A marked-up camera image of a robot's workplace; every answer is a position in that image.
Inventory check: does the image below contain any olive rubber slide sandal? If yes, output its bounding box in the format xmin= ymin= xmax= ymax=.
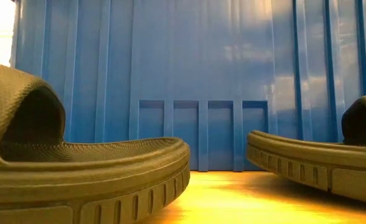
xmin=0 ymin=58 xmax=191 ymax=224
xmin=246 ymin=91 xmax=366 ymax=207

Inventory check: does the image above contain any blue plastic bin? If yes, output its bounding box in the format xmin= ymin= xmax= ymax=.
xmin=9 ymin=0 xmax=366 ymax=172

